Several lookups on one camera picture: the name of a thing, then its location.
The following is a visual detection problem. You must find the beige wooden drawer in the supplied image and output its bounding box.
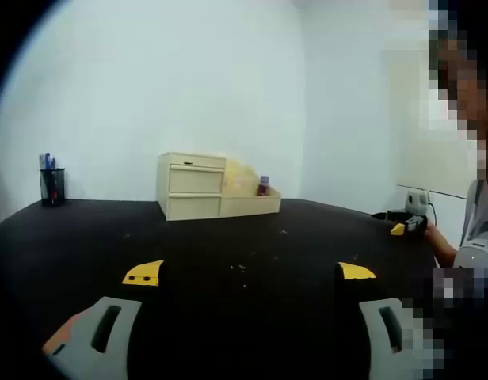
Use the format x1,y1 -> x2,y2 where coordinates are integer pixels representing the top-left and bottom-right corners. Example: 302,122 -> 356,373
167,193 -> 223,220
168,165 -> 225,195

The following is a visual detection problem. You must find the black mesh pen holder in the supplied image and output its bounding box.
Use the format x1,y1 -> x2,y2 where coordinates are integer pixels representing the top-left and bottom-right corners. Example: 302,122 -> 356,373
40,168 -> 67,207

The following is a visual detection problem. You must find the beige wooden drawer organizer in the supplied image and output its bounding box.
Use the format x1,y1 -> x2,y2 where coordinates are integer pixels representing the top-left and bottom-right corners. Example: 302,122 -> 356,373
156,152 -> 283,222

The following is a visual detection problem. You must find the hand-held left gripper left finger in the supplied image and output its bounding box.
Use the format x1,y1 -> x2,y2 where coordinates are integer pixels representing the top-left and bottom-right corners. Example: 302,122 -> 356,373
40,259 -> 170,380

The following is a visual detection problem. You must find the bunch of coloured pens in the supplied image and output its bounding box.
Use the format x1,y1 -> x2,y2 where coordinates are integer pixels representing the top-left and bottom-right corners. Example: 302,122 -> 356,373
38,152 -> 58,171

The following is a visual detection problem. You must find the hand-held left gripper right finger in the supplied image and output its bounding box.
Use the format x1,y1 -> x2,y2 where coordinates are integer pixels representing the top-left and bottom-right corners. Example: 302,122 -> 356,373
333,260 -> 406,380

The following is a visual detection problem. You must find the person's left hand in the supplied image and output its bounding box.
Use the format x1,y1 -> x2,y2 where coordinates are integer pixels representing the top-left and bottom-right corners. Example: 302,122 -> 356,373
41,311 -> 86,355

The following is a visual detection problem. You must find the white chest-worn device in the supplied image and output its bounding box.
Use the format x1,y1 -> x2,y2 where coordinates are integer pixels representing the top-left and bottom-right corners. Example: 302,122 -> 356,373
453,231 -> 488,270

